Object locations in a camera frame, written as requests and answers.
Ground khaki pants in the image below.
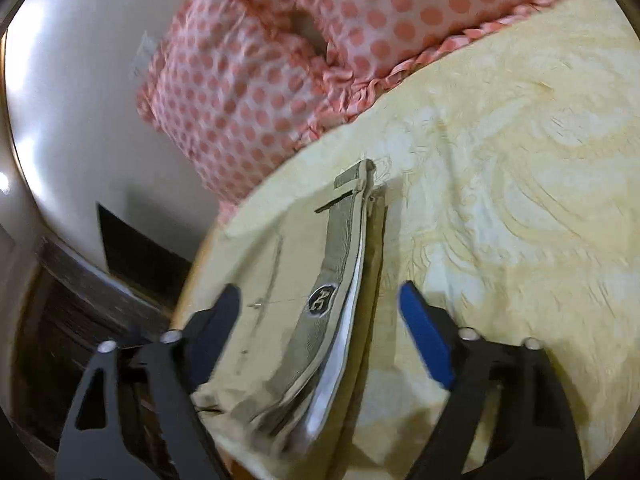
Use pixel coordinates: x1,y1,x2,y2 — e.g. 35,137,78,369
193,159,375,458

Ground dark bedside cabinet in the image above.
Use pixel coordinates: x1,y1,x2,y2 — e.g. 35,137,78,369
10,204,192,451

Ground yellow patterned bed sheet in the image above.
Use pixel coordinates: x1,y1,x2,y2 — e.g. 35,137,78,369
171,0,640,480

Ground left polka dot pillow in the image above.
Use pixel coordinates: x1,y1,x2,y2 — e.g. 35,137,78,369
136,0,347,216

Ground polka dot pillow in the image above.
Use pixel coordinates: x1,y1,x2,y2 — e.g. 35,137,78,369
136,0,347,216
207,0,576,111

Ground right polka dot pillow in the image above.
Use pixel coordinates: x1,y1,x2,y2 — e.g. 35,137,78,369
207,0,576,111

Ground white wall socket plate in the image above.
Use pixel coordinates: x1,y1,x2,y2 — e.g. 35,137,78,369
129,32,160,79

